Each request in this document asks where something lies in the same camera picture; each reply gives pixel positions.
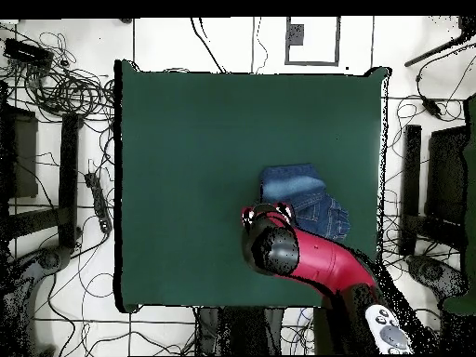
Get black power adapter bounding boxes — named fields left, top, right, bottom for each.
left=420, top=97, right=443, bottom=120

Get black wheeled stand base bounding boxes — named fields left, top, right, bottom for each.
left=0, top=245, right=73, bottom=356
left=405, top=253, right=470, bottom=302

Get blue denim jeans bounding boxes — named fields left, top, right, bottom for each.
left=258, top=162, right=351, bottom=243

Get black rod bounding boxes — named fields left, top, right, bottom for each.
left=403, top=31, right=476, bottom=69

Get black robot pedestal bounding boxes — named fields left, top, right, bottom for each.
left=194, top=306, right=285, bottom=356

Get black upright bar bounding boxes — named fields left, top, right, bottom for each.
left=58, top=112, right=84, bottom=249
left=398, top=124, right=423, bottom=257

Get tangled black cables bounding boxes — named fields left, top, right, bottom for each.
left=21, top=31, right=115, bottom=120

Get dark green table cloth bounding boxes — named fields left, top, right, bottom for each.
left=113, top=59, right=391, bottom=313

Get green cloth sheet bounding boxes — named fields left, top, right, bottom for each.
left=442, top=94, right=476, bottom=316

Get small grey square patch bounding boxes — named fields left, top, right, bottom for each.
left=288, top=23, right=306, bottom=46

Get black power strip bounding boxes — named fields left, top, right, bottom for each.
left=84, top=171, right=113, bottom=234

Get black flat panel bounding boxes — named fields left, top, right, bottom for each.
left=424, top=125, right=470, bottom=226
left=0, top=103, right=39, bottom=200

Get black electronics box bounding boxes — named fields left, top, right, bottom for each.
left=3, top=37, right=56, bottom=70

